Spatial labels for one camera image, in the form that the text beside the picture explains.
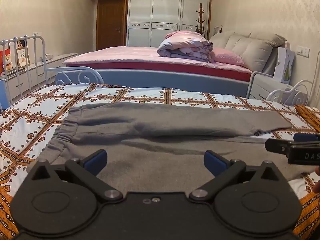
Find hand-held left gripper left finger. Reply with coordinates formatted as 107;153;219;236
26;149;123;204

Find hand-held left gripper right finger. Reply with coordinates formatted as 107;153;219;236
189;150;288;202

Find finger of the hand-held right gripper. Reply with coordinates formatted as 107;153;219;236
294;133;320;142
265;139;293;154

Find grey pants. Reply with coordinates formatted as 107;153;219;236
26;102;316;193

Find person's right hand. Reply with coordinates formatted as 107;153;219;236
314;166;320;194

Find orange patterned pillow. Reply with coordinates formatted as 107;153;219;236
294;104;320;133

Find white nightstand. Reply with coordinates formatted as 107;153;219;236
246;71;295;101

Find white cardboard box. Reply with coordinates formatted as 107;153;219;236
273;47;296;84

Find heart patterned bed sheet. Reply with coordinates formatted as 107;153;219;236
0;82;320;238

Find beige cushioned headboard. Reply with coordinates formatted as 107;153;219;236
209;31;287;73

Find pink pillow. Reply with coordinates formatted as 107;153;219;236
211;47;246;67

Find white low dresser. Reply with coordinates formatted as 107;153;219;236
0;52;79;99

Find pink sheeted bed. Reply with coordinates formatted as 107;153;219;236
62;45;253;98

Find folded pink lilac quilt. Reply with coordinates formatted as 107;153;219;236
157;31;214;62

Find framed picture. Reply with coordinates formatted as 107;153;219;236
16;47;31;67

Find plush toy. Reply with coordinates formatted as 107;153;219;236
0;49;13;75

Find wooden coat rack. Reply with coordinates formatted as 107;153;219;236
195;3;209;40

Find brown wooden door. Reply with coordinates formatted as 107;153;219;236
96;0;126;51

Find white metal bed frame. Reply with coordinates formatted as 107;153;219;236
0;34;314;113

